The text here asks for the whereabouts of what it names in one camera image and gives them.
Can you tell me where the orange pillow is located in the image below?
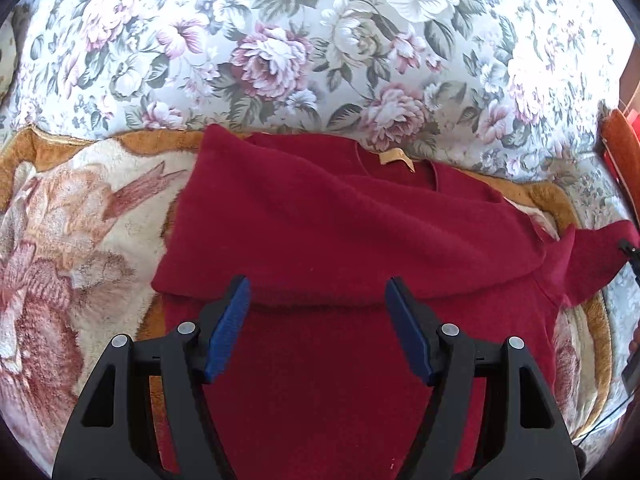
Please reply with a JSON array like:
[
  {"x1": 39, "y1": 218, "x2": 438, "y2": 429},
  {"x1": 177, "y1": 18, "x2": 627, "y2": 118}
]
[{"x1": 600, "y1": 109, "x2": 640, "y2": 202}]

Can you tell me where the orange rose print plush blanket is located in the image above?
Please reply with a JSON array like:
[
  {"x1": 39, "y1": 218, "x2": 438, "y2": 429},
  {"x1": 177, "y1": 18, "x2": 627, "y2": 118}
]
[{"x1": 0, "y1": 127, "x2": 615, "y2": 466}]

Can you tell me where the thin black cable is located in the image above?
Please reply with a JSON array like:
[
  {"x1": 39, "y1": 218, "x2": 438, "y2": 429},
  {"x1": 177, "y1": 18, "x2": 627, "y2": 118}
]
[{"x1": 574, "y1": 399, "x2": 637, "y2": 448}]

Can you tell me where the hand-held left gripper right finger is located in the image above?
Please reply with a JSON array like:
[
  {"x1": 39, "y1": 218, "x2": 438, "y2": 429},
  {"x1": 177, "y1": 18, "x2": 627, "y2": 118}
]
[{"x1": 384, "y1": 276, "x2": 584, "y2": 480}]

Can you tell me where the red glossy bag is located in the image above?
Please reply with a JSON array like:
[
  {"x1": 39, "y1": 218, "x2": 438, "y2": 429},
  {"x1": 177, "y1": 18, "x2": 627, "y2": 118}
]
[{"x1": 620, "y1": 102, "x2": 640, "y2": 133}]

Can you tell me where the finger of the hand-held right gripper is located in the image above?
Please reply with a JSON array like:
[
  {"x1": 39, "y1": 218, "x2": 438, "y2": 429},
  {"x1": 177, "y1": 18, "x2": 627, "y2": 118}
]
[{"x1": 618, "y1": 238, "x2": 640, "y2": 274}]

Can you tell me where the floral bedsheet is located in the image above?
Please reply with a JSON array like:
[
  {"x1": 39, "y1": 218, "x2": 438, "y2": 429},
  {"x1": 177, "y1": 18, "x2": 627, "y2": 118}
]
[{"x1": 0, "y1": 0, "x2": 640, "y2": 461}]

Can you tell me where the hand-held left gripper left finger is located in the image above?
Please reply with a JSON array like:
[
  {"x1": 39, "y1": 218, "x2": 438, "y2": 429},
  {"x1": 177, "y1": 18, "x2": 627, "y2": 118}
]
[{"x1": 52, "y1": 275, "x2": 251, "y2": 480}]

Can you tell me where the red knit sweater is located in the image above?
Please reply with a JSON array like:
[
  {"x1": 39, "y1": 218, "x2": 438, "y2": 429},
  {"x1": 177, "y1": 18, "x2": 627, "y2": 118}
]
[{"x1": 150, "y1": 124, "x2": 640, "y2": 480}]

